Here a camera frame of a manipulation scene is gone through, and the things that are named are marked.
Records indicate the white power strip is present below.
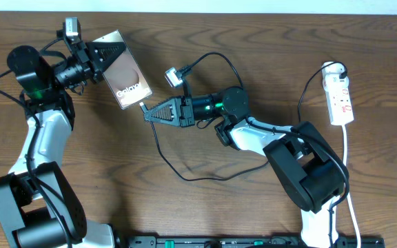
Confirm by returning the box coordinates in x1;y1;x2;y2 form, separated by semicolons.
321;61;354;126

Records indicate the black USB charging cable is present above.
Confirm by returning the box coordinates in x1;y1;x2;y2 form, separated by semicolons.
139;61;348;183

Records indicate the bronze Galaxy smartphone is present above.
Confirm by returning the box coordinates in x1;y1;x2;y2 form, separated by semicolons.
93;30;152;110

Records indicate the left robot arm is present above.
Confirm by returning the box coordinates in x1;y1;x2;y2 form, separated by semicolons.
0;30;128;247

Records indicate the white power strip cord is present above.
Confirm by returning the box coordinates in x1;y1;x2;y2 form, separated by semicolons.
341;124;363;248

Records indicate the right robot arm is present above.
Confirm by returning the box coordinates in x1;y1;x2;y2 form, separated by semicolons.
141;87;349;247

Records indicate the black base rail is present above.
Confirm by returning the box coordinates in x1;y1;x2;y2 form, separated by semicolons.
128;235;385;248

